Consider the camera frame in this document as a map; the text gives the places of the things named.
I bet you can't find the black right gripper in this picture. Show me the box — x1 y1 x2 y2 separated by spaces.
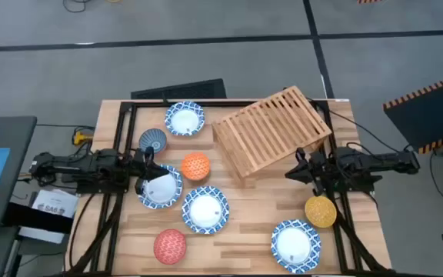
285 148 325 197

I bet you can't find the yellow ceramic bowl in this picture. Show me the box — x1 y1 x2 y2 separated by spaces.
304 195 338 229

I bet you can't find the yellow power plug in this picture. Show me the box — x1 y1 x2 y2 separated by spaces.
72 130 94 146

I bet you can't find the orange ceramic bowl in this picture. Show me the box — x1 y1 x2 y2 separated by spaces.
180 152 212 182

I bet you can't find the red ceramic bowl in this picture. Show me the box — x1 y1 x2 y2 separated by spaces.
152 229 188 265

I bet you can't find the blue ceramic bowl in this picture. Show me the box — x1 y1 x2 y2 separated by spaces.
138 128 168 154

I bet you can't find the plain white paper sheet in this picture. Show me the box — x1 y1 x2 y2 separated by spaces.
17 225 67 245

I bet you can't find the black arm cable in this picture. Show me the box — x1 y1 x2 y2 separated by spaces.
308 98 413 154

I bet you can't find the wooden slatted shelf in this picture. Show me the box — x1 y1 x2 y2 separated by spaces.
211 85 333 189

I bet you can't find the blue white paper bowl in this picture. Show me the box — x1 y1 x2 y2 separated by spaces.
270 219 322 275
181 185 231 235
136 164 185 211
164 100 206 137

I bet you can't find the black ridged floor mat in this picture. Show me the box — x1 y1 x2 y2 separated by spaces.
130 78 228 100

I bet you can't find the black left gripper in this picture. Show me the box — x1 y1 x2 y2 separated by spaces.
132 145 171 195

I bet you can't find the printed white paper sheet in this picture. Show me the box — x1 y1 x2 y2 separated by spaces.
31 188 80 220

